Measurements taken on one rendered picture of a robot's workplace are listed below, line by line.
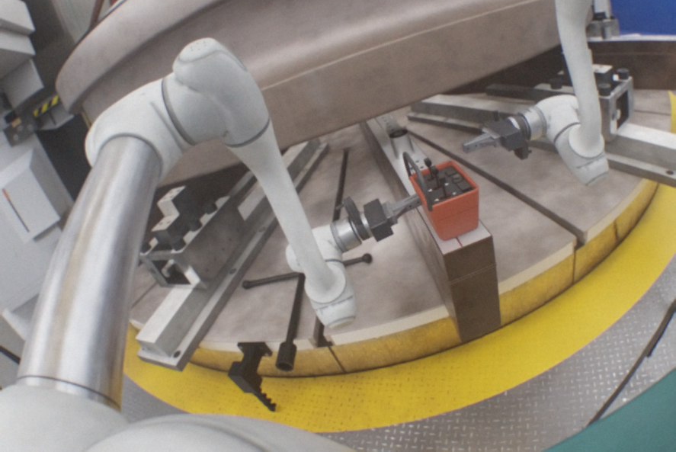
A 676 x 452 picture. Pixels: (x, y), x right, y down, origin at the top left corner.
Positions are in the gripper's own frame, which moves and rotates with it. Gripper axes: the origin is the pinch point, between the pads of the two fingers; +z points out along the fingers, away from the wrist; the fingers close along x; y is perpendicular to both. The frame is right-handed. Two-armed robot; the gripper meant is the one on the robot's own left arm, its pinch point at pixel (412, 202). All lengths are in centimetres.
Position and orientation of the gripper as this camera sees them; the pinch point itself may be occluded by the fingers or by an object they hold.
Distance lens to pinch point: 99.3
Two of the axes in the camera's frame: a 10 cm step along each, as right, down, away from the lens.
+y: 4.5, 7.8, 4.4
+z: 8.9, -4.4, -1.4
